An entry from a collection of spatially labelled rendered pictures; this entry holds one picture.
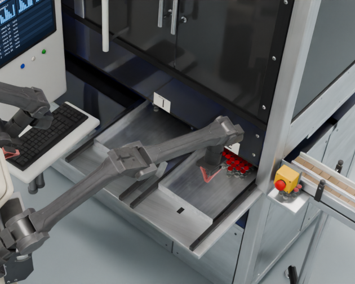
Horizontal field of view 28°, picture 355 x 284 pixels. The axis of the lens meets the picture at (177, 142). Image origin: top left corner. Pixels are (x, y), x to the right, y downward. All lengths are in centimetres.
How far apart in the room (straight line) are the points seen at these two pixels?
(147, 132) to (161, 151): 80
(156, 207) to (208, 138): 52
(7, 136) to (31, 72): 61
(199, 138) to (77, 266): 152
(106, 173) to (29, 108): 43
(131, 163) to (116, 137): 86
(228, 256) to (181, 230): 63
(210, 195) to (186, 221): 16
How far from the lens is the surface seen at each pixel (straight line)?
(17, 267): 241
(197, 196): 269
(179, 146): 216
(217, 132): 226
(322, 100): 274
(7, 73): 283
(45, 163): 291
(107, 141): 287
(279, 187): 262
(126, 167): 200
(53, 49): 299
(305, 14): 219
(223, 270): 328
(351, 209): 271
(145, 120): 296
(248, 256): 308
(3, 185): 215
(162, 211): 264
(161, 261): 357
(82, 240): 365
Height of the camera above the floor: 295
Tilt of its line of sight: 46 degrees down
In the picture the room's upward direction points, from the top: 5 degrees clockwise
